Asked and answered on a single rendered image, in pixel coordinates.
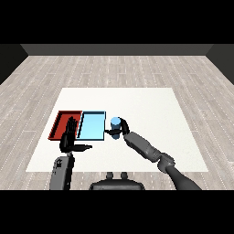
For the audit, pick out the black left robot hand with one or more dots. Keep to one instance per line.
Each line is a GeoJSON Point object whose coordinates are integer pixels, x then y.
{"type": "Point", "coordinates": [68, 137]}

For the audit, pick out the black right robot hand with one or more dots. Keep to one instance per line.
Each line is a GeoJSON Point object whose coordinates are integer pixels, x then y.
{"type": "Point", "coordinates": [123, 126]}

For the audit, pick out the blue can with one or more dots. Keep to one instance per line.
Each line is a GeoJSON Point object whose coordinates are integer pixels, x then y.
{"type": "Point", "coordinates": [115, 126]}

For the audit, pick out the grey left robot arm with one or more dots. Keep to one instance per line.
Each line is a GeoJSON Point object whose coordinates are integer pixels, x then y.
{"type": "Point", "coordinates": [61, 172]}

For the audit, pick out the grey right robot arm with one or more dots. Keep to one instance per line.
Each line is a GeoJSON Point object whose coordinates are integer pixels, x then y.
{"type": "Point", "coordinates": [152, 154]}

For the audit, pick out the red open box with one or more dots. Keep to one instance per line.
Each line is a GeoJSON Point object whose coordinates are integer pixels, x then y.
{"type": "Point", "coordinates": [62, 125]}

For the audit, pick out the light blue open box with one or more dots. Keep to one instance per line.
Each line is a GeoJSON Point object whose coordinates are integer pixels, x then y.
{"type": "Point", "coordinates": [91, 125]}

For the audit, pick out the dark grey robot body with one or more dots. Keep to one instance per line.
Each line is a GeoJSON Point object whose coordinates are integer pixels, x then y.
{"type": "Point", "coordinates": [116, 183]}

